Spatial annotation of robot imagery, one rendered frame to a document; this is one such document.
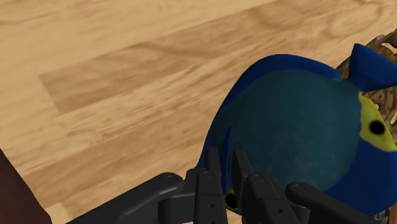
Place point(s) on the dark maroon block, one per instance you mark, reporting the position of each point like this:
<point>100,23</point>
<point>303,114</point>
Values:
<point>15,198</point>

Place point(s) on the blue and yellow fish figure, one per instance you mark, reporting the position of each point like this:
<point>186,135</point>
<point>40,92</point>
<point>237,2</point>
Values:
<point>294,124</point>

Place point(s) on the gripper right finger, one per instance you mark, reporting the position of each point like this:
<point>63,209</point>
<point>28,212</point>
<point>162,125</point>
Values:
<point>263,198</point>

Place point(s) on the brown woven basket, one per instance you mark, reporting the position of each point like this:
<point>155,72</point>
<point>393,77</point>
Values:
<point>386,99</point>

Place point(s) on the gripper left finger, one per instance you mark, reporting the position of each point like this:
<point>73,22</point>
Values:
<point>207,195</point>

